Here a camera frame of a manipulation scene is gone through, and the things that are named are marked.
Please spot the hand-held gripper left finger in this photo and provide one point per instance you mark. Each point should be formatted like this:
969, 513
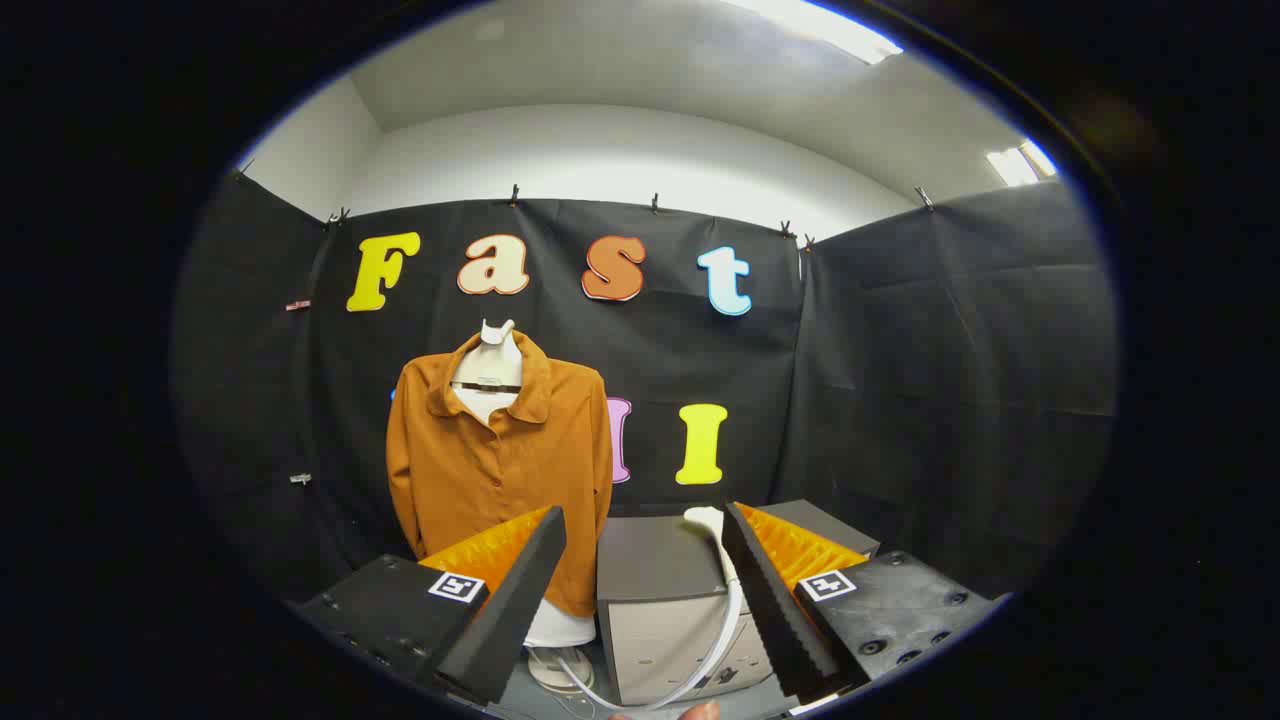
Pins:
510, 610

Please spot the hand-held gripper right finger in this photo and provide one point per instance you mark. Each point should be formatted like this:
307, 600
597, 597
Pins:
770, 610

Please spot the orange button shirt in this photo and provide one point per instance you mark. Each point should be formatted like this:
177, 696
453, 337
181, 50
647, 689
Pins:
480, 470

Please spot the grey cabinet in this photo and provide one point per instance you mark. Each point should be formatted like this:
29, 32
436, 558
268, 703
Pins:
650, 560

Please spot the black backdrop cloth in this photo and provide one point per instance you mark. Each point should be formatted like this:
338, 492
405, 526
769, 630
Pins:
900, 400

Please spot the white mannequin torso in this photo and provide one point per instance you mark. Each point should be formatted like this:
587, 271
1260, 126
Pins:
495, 350

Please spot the small ceiling light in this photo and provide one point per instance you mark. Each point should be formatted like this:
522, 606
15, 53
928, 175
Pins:
1020, 162

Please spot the long ceiling light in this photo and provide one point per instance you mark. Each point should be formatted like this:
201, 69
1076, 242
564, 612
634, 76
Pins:
830, 30

